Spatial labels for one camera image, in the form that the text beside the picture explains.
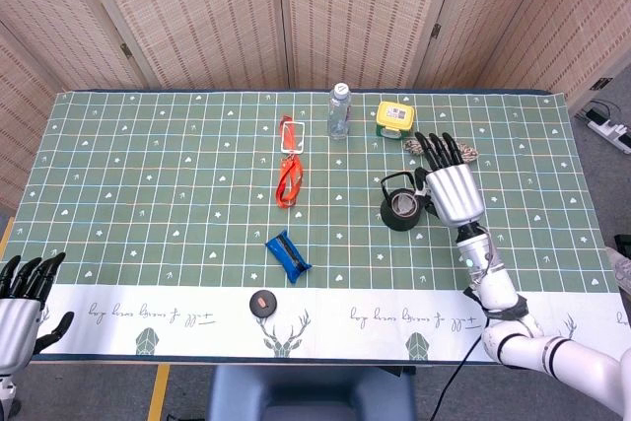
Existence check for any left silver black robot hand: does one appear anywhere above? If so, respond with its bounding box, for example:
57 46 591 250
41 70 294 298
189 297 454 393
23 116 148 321
0 251 76 377

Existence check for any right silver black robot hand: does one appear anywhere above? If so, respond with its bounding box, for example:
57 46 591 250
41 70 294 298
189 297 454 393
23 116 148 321
413 131 486 228

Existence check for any black cast iron teapot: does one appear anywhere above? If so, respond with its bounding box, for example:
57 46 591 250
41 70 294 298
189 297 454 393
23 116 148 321
379 171 434 233

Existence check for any black round disc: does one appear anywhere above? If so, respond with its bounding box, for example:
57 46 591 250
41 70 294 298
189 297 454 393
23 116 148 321
248 288 278 318

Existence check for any green box with yellow lid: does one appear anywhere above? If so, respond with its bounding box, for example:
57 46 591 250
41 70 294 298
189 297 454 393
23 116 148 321
375 101 416 143

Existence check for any clear plastic water bottle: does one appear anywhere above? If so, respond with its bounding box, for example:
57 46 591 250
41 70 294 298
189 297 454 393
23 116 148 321
327 83 353 142

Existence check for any white power strip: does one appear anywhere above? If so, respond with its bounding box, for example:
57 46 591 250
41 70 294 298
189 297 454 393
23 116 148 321
585 108 631 156

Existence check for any clear badge holder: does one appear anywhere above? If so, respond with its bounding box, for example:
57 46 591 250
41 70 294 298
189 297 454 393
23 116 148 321
280 120 307 154

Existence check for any blue tissue pack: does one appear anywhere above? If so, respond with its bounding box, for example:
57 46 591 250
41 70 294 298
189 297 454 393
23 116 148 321
264 229 313 287

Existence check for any green grid tablecloth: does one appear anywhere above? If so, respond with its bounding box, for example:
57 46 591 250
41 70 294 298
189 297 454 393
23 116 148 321
0 89 631 366

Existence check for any blue padded chair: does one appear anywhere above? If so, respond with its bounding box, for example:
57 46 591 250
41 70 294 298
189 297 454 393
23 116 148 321
206 365 418 421

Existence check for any woven folding screen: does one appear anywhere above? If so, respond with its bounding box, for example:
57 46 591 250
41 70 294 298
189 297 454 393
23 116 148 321
0 0 631 211

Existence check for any braided beige rope bundle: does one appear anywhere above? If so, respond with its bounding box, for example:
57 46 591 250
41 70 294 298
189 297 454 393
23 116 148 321
402 138 480 165

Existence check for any orange lanyard strap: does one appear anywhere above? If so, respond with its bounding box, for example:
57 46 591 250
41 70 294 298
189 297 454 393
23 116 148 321
274 114 306 209

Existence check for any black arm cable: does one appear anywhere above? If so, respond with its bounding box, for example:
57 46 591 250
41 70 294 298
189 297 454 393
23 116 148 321
427 287 492 421

